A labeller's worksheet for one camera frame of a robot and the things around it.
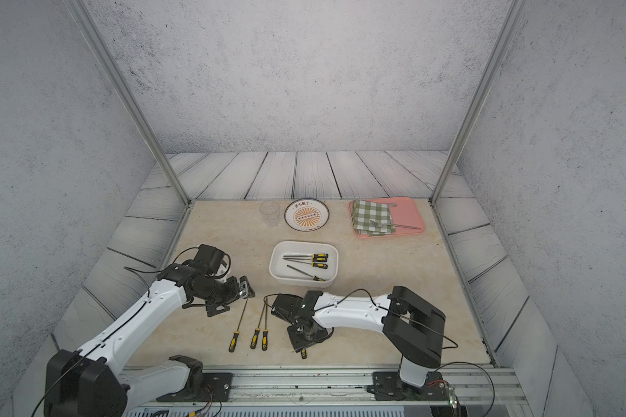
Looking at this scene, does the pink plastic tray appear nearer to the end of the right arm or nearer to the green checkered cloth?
the green checkered cloth

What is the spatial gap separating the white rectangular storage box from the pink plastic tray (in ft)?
0.57

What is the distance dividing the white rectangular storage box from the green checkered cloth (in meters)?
0.18

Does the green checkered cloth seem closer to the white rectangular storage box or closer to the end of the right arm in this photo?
the white rectangular storage box

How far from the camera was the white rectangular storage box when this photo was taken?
0.95m

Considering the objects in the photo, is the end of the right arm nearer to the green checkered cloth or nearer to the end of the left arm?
the end of the left arm

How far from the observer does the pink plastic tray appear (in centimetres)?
110

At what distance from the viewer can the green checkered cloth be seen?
1.10m

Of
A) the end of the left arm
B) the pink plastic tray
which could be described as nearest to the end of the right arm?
the end of the left arm
